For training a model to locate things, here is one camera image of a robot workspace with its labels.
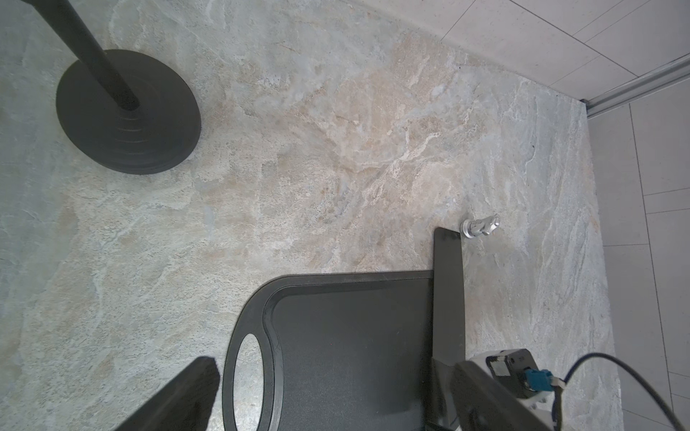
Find small silver metal fitting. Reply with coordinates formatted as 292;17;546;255
460;215;501;239

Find black knife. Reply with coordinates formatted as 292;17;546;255
425;227;465;430

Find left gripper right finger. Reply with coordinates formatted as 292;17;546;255
450;361;553;431

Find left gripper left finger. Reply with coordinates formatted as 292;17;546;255
116;357;220;431

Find black cutting board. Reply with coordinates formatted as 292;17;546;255
222;270;433;430

